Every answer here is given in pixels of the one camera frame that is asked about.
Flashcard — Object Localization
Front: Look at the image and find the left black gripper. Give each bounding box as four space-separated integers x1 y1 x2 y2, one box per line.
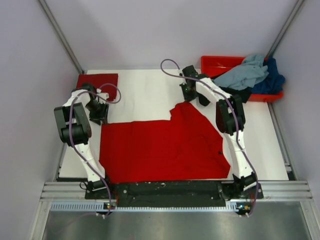
85 100 109 126

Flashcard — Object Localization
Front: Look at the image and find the bright red t-shirt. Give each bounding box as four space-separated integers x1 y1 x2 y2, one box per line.
100 102 231 184

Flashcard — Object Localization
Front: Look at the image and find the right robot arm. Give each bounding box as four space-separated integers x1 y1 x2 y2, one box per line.
179 65 257 198

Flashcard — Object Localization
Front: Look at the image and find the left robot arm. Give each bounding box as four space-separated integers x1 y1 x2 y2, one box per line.
53 82 114 199

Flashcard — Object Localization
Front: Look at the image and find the folded dark red t-shirt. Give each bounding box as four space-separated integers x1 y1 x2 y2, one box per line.
76 73 118 101

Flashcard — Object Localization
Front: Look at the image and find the red plastic bin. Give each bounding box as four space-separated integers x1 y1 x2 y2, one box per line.
200 55 284 103

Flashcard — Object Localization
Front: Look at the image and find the light blue t-shirt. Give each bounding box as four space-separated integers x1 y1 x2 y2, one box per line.
213 54 269 91

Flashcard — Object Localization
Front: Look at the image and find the black t-shirt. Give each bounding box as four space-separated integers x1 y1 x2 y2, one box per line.
198 81 252 107

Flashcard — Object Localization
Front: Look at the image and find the dark blue t-shirt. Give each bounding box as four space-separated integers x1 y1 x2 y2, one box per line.
251 57 285 95

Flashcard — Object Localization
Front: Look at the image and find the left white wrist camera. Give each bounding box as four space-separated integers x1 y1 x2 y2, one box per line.
96 88 109 103

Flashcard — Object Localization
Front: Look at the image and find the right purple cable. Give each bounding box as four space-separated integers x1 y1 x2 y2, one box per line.
159 58 259 216

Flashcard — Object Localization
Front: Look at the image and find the grey cable duct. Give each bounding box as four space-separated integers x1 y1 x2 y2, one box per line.
50 201 250 213

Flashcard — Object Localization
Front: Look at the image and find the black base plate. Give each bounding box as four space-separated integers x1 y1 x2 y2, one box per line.
84 180 263 208

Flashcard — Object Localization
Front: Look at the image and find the aluminium frame rail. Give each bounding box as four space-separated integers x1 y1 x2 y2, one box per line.
267 103 313 202

